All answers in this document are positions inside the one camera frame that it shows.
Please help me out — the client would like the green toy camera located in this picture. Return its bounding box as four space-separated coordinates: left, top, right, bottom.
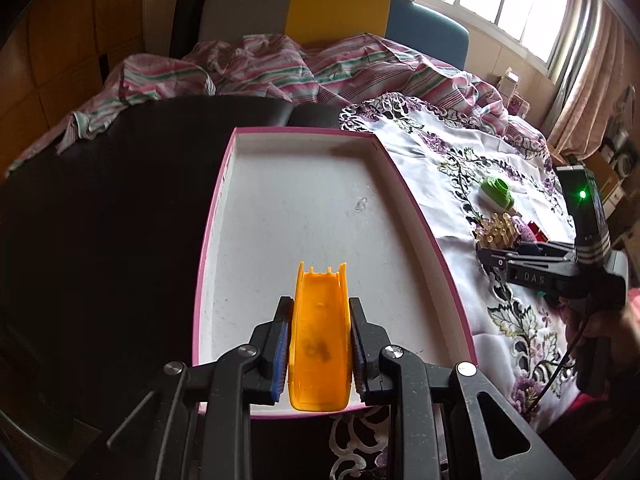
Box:
478 177 514 212

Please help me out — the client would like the orange plastic block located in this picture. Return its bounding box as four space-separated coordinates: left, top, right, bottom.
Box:
288 263 352 412

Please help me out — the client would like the magenta plastic toy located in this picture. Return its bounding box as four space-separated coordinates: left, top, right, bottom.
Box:
512 216 537 243

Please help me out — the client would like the brown massager with yellow pegs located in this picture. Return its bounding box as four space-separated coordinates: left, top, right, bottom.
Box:
473 212 520 249

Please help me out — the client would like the person's right hand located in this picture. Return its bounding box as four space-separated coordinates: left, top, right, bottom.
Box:
561 287 639 399

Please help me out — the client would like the red translucent block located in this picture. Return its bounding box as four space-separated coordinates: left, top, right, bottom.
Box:
527 221 548 243

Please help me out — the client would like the white floral embroidered cloth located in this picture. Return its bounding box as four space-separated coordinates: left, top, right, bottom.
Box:
326 91 576 480

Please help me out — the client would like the white box by window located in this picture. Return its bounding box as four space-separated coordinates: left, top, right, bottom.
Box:
497 67 530 118

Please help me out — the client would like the beige curtain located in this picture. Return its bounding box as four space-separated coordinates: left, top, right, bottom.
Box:
542 0 626 162

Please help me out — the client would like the pink white shallow tray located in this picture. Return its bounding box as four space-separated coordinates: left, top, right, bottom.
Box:
192 127 476 366

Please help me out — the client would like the pink striped bedsheet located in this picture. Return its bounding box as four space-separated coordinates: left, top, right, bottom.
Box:
5 32 551 174

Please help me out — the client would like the grey yellow blue backrest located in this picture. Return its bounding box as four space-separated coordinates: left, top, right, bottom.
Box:
198 0 469 70

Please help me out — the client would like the black rolled mat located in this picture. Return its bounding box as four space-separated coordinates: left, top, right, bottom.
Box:
169 0 206 58

